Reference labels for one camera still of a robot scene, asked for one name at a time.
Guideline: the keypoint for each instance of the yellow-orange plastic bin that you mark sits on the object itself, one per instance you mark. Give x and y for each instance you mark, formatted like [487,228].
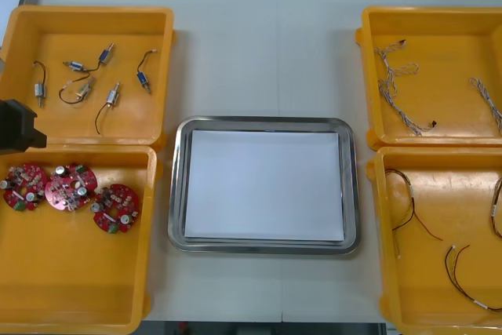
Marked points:
[137,115]
[78,272]
[451,115]
[451,292]

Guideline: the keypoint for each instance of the group of small metal solenoids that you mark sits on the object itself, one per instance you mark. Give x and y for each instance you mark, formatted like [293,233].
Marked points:
[112,97]

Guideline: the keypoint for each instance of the round red circuit board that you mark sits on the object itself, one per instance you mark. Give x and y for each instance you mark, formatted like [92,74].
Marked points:
[59,194]
[23,178]
[117,201]

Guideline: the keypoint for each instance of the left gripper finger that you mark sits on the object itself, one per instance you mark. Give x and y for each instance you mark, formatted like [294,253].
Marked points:
[15,123]
[38,140]

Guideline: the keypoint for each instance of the white panel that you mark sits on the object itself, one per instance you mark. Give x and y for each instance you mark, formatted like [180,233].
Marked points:
[13,5]

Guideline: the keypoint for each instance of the steel tray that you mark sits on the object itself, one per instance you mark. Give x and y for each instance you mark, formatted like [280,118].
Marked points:
[176,194]

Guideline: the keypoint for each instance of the white sheet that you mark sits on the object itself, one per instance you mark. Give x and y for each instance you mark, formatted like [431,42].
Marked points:
[263,186]

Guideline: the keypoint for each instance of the small metal solenoid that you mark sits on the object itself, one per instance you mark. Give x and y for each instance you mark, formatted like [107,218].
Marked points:
[83,91]
[39,91]

